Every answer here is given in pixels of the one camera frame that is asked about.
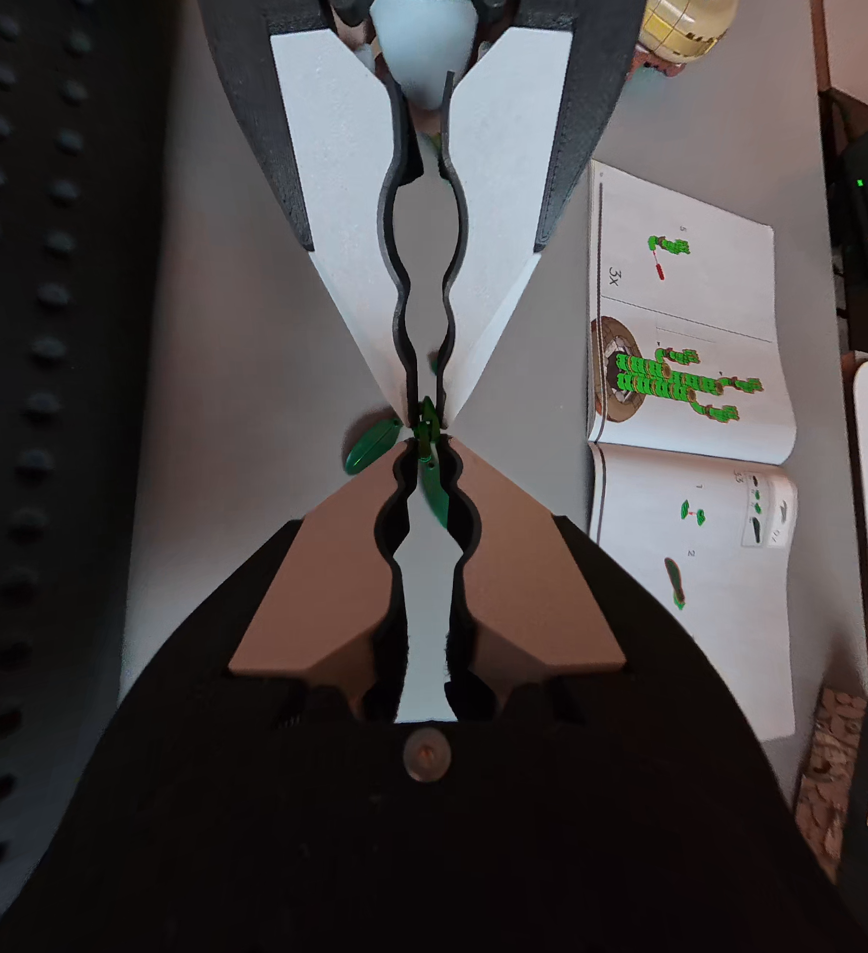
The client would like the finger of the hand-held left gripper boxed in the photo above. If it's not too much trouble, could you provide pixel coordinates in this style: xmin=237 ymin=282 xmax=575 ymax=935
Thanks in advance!
xmin=434 ymin=26 xmax=577 ymax=430
xmin=270 ymin=28 xmax=422 ymax=427

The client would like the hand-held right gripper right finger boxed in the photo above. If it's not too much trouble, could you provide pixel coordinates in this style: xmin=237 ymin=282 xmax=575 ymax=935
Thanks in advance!
xmin=437 ymin=436 xmax=626 ymax=720

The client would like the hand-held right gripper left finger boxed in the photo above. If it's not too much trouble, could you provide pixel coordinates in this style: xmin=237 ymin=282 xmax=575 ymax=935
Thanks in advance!
xmin=229 ymin=438 xmax=414 ymax=720

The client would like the dark green leaf piece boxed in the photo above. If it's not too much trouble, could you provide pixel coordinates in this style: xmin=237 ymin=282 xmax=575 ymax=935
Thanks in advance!
xmin=419 ymin=454 xmax=451 ymax=530
xmin=345 ymin=418 xmax=404 ymax=475

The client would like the black bamboo set box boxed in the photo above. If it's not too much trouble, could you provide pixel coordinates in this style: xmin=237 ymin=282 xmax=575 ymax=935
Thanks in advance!
xmin=795 ymin=688 xmax=868 ymax=905

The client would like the green bamboo brick model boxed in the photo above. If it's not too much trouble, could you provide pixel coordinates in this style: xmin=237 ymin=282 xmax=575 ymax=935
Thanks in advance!
xmin=631 ymin=0 xmax=740 ymax=79

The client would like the open instruction booklet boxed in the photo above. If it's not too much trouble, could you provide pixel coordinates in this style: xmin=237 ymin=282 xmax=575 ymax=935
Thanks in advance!
xmin=586 ymin=160 xmax=798 ymax=742

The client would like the black perforated mat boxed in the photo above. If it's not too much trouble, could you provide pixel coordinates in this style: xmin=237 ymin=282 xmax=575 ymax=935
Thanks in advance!
xmin=0 ymin=0 xmax=170 ymax=953

